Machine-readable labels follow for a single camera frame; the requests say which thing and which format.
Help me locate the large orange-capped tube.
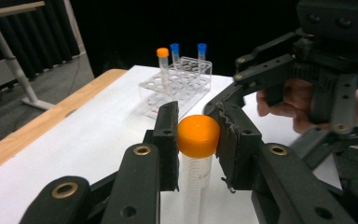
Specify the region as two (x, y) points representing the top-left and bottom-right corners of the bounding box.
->
(176, 114), (221, 224)

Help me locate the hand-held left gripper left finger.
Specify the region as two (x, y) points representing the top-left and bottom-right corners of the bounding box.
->
(143, 101), (181, 192)

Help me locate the slim blue-capped tube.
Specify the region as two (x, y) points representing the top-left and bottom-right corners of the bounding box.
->
(197, 42), (208, 62)
(170, 42), (181, 71)

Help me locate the clear plastic tube rack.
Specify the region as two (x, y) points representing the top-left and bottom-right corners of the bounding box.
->
(138, 55), (213, 120)

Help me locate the slim orange-capped tube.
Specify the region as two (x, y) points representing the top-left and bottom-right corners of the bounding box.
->
(156, 47), (171, 94)

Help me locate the dark pleated curtain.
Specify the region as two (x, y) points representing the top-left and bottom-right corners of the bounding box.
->
(0, 0), (82, 85)

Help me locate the white table cover sheet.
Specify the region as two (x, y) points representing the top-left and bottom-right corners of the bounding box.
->
(0, 64), (343, 224)

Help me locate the grey metal-framed desk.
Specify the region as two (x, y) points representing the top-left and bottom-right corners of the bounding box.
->
(0, 0), (87, 111)

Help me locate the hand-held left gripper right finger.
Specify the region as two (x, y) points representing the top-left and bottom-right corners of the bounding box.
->
(216, 101), (264, 194)

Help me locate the black curtain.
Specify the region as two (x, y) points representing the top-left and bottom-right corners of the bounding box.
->
(71, 0), (299, 77)

